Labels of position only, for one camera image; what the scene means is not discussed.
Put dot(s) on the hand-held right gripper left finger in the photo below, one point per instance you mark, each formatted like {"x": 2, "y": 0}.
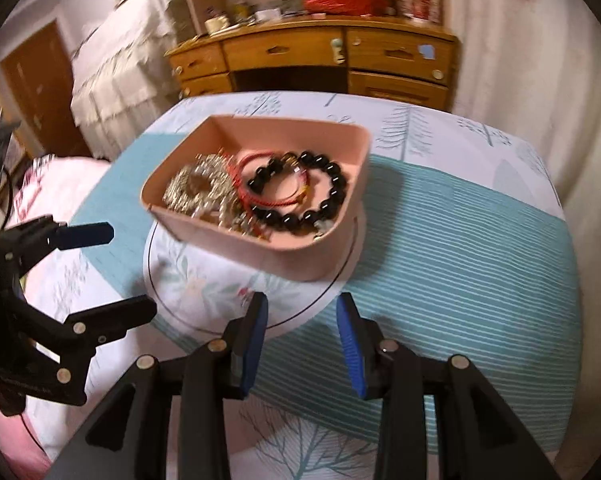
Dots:
{"x": 250, "y": 350}

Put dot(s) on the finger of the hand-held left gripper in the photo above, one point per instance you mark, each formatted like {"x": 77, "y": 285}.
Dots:
{"x": 110, "y": 317}
{"x": 85, "y": 234}

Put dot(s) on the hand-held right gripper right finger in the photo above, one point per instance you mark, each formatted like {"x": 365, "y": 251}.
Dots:
{"x": 353, "y": 350}

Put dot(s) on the pink plastic box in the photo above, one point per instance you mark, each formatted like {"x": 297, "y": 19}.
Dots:
{"x": 290, "y": 260}

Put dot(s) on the pink quilt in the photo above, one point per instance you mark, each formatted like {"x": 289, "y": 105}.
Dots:
{"x": 45, "y": 185}

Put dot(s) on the tree print tablecloth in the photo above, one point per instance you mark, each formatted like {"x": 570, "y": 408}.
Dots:
{"x": 455, "y": 270}

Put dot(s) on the brown wooden door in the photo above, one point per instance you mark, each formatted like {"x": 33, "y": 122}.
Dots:
{"x": 40, "y": 90}

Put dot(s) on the white lace furniture cover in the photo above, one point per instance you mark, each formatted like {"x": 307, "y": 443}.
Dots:
{"x": 120, "y": 75}

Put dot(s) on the cream mug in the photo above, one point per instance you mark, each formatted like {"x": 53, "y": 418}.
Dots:
{"x": 215, "y": 25}

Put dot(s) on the wooden desk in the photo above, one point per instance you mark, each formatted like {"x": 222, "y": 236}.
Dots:
{"x": 300, "y": 50}

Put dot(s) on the white drawer hook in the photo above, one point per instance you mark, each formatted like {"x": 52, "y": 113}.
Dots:
{"x": 337, "y": 51}

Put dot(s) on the blue sticker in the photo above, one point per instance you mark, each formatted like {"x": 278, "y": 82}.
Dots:
{"x": 427, "y": 52}

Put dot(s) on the white leaf print curtain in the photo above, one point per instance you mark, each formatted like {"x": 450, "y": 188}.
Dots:
{"x": 555, "y": 85}

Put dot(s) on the red and white paper cup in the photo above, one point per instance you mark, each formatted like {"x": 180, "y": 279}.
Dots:
{"x": 419, "y": 2}

